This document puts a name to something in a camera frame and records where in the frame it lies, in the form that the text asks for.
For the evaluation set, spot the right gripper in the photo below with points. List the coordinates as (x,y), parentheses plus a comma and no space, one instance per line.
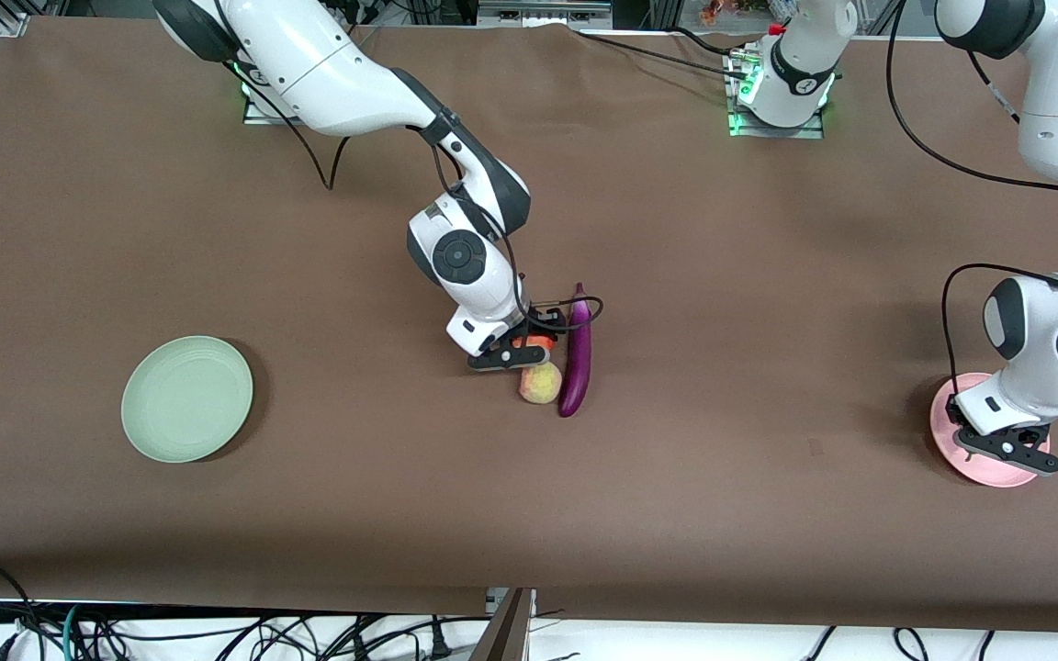
(548,320)

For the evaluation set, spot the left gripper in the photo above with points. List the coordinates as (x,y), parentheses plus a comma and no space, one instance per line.
(951,411)

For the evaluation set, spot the red yellow apple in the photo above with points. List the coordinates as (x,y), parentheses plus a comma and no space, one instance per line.
(538,343)

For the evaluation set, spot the purple eggplant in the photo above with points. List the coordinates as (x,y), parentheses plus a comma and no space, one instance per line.
(577,367)

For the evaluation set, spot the pale yellow peach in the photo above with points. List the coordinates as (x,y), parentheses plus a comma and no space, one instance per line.
(539,383)

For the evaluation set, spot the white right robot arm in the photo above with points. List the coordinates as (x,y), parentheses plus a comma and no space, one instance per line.
(327,73)

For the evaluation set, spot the pink plate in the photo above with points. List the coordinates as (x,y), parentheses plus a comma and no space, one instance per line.
(942,441)

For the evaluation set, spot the brown table cover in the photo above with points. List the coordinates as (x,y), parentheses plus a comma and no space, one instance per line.
(529,514)

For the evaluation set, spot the light green plate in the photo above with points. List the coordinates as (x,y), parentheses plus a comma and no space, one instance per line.
(186,399)

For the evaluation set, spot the orange background objects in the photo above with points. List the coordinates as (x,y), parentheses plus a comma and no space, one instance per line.
(736,9)

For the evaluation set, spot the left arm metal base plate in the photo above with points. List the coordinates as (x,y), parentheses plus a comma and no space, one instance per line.
(738,124)

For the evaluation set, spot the aluminium frame rail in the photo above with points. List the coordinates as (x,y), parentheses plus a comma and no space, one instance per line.
(543,14)

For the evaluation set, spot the metal corner bracket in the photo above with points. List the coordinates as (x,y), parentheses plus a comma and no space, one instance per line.
(10,25)

